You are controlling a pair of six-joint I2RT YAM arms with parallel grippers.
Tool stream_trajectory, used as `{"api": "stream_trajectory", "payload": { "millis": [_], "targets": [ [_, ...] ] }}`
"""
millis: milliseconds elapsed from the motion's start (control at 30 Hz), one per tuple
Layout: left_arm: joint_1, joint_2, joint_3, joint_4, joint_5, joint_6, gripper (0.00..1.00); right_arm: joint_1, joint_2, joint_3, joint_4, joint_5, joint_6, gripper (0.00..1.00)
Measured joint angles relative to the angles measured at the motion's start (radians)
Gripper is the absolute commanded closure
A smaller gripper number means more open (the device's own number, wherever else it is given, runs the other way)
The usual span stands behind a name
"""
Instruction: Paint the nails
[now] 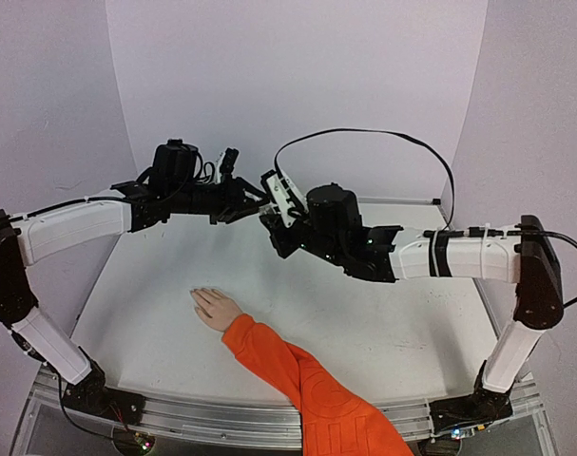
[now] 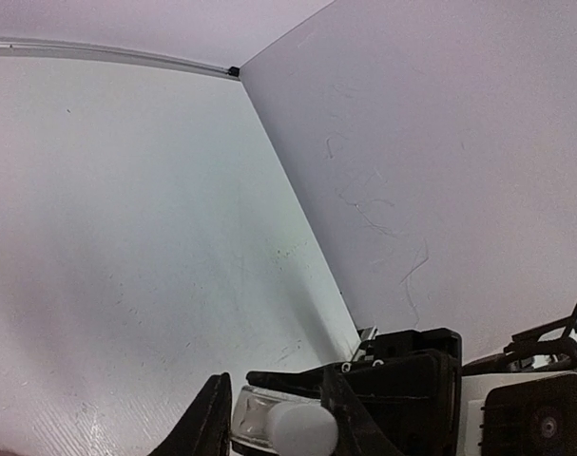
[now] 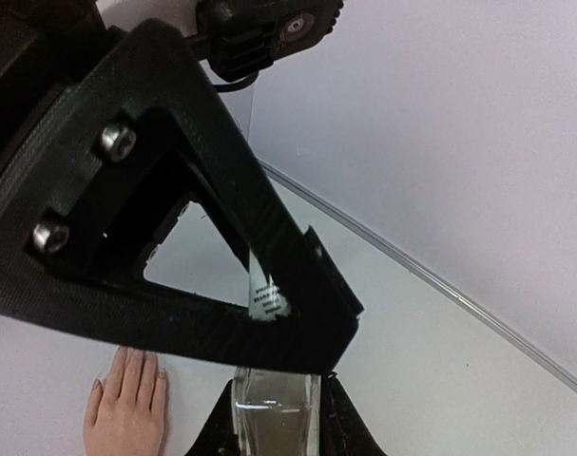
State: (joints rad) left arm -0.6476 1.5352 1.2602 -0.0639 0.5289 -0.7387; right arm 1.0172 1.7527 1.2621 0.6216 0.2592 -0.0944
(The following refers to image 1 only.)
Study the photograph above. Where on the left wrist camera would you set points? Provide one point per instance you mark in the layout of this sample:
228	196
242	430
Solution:
225	165

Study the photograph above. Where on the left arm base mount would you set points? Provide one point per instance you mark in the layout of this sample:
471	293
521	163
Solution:
92	396

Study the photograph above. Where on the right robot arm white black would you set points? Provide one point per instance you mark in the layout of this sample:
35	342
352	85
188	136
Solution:
327	224

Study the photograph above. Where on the orange sleeve forearm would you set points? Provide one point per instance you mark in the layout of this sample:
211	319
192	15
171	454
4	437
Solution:
334	421

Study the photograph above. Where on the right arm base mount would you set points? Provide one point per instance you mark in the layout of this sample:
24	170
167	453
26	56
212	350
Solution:
479	408

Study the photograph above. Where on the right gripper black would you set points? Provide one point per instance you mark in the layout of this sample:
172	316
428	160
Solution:
278	233

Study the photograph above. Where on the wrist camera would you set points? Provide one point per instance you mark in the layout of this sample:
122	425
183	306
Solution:
285	198
225	165

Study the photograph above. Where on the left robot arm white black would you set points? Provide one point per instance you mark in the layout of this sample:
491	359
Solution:
178	182

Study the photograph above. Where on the mannequin hand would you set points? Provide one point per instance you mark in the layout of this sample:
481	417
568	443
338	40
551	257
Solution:
215	309

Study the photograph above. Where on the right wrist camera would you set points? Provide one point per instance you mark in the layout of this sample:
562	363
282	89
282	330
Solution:
285	198

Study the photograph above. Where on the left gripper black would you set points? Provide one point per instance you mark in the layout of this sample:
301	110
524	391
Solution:
237	204

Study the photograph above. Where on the clear nail polish bottle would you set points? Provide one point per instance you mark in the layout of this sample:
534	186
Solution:
267	209

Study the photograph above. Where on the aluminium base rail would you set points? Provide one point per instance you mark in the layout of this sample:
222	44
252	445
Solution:
53	422

